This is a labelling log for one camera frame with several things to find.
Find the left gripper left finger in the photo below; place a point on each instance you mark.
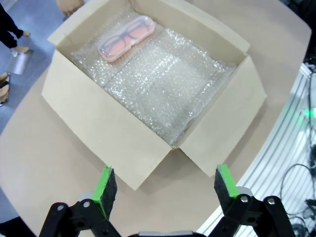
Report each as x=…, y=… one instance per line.
x=103, y=195

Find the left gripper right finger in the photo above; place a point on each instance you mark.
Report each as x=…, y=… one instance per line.
x=228, y=195

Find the open cardboard shipping box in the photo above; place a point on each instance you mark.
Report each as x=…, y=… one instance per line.
x=98, y=123

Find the pink translucent glasses case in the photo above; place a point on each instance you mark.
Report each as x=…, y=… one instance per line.
x=116, y=53

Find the black glasses in pink case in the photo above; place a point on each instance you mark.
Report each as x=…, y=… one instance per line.
x=128, y=37

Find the green indicator light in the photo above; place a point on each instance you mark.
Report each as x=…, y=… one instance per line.
x=307, y=112

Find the clear bubble wrap sheet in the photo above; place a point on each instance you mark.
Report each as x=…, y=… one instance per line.
x=86, y=61
x=160, y=86

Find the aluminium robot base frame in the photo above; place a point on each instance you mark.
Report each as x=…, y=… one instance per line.
x=271, y=160

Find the metal mannequin base plate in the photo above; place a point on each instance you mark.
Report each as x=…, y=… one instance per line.
x=19, y=61

